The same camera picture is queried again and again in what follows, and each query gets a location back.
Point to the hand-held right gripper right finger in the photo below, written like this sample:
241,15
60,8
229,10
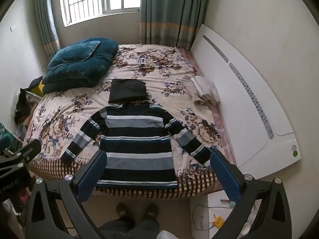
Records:
225,174

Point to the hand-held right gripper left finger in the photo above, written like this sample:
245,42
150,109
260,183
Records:
91,173

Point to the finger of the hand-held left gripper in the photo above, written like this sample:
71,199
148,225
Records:
4,144
28,148

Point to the striped knit sweater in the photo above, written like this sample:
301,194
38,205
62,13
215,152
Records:
138,151

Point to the dark clothes pile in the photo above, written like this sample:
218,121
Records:
21,107

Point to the grey plastic bucket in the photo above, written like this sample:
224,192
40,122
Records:
21,130

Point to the red pen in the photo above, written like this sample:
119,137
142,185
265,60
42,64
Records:
225,200

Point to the white nightstand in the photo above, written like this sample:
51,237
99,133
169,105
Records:
206,201

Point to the small yellow box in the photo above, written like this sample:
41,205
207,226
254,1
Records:
218,221

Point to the person's left shoe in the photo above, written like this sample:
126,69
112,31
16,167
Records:
122,210

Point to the person's shoe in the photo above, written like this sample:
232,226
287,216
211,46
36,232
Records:
122,210
151,211

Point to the yellow and black bag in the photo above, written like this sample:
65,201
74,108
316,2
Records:
36,86

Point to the person's dark trousers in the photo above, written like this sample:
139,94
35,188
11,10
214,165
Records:
132,229

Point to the person's right shoe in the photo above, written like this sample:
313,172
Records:
151,211

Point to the white headboard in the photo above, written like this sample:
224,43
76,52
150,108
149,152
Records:
249,99

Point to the white fluffy cloth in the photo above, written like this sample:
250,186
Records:
165,235

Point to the folded white cloth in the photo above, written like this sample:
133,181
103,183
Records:
205,89

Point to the folded black garment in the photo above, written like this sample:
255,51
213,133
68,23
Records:
127,90

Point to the narrow teal striped curtain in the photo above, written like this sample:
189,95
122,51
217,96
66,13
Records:
47,22

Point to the wide teal striped curtain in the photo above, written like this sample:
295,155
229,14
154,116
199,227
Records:
172,12

